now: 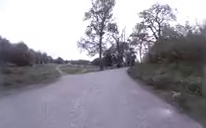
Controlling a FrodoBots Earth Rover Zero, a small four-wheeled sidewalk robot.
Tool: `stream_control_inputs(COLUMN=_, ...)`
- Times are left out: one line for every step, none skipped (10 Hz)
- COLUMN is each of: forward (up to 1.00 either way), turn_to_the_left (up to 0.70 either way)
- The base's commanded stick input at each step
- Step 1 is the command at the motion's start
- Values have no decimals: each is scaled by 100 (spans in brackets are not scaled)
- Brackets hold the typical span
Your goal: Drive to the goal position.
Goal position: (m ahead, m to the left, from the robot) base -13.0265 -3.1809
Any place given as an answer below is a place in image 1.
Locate grass verge with weeds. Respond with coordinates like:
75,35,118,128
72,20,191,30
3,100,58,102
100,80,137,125
127,61,206,128

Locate distant row of trees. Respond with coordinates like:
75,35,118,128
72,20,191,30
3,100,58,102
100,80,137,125
0,33,92,68

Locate dark clump of trees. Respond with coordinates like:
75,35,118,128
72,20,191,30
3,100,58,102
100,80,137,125
90,28,139,69

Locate grey asphalt path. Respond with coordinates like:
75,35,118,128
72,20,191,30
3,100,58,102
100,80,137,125
0,67,205,128

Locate dense bushes and trees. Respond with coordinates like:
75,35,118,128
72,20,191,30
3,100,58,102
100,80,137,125
144,13,206,68

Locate broad bare-branched tree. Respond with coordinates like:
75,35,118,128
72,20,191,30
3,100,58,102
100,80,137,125
129,3,179,63

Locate tall thin tree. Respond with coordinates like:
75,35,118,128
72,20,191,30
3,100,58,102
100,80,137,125
76,0,120,72

